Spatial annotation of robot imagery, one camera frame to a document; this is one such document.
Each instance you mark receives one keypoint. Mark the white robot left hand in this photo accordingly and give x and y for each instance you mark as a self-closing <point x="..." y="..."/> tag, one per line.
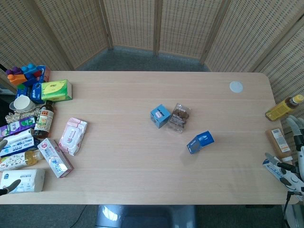
<point x="10" y="186"/>

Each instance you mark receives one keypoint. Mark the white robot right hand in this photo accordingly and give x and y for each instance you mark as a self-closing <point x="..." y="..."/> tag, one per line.
<point x="299" y="152"/>

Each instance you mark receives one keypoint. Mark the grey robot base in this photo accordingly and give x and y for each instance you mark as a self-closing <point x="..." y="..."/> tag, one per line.
<point x="147" y="217"/>

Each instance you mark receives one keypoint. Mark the dark blue small box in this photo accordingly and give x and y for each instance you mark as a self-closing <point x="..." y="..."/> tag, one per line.
<point x="200" y="142"/>

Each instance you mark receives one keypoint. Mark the colourful toy blocks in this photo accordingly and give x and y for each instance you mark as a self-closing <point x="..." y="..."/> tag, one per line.
<point x="22" y="74"/>

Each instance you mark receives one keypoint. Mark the white tissue pack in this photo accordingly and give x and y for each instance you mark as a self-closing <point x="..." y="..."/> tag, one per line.
<point x="26" y="179"/>

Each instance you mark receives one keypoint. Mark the brown box with white label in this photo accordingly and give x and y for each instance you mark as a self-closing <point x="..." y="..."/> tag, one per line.
<point x="278" y="143"/>

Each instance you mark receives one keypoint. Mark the yellow tea bottle with print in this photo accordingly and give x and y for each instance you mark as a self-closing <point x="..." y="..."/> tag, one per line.
<point x="19" y="161"/>

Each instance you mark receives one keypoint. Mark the blue and white long box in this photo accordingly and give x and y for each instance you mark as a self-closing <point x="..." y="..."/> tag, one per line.
<point x="276" y="172"/>

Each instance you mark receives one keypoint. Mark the white and blue toothpaste box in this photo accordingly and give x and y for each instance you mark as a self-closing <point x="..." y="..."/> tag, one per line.
<point x="16" y="143"/>

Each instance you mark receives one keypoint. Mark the yellow bottle with gold cap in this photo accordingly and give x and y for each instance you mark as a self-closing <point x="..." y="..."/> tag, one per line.
<point x="281" y="109"/>

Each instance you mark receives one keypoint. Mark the red and white toothpaste box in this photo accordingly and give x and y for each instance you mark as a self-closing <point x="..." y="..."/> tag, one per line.
<point x="55" y="158"/>

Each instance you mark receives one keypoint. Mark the purple packet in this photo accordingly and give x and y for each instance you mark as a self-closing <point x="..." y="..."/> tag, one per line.
<point x="16" y="125"/>

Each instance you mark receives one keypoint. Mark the brown bottle with orange label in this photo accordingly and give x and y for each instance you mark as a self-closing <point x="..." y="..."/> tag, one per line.
<point x="44" y="121"/>

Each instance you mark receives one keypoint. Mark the pink wet wipes pack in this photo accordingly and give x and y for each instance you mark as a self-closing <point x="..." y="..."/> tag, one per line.
<point x="72" y="136"/>

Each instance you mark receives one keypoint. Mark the white paper cup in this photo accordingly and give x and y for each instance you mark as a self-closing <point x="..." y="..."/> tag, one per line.
<point x="22" y="104"/>

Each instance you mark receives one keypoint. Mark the white round table grommet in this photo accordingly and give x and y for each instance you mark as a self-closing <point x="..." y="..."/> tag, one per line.
<point x="236" y="87"/>

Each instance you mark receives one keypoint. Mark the blue tissue box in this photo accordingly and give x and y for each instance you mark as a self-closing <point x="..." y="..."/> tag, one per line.
<point x="33" y="93"/>

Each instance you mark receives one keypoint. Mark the green tissue box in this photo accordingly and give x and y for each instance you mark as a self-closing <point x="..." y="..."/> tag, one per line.
<point x="56" y="90"/>

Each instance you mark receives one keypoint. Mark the blue and red snack packet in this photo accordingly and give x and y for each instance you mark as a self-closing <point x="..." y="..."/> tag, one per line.
<point x="44" y="72"/>

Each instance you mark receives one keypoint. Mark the clear pack of brown cookies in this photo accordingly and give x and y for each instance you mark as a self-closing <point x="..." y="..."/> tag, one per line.
<point x="179" y="117"/>

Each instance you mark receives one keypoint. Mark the light blue snack box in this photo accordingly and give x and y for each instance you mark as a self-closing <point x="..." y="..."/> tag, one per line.
<point x="160" y="115"/>

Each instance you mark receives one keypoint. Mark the bamboo folding screen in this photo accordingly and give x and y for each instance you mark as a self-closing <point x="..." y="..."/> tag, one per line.
<point x="133" y="23"/>

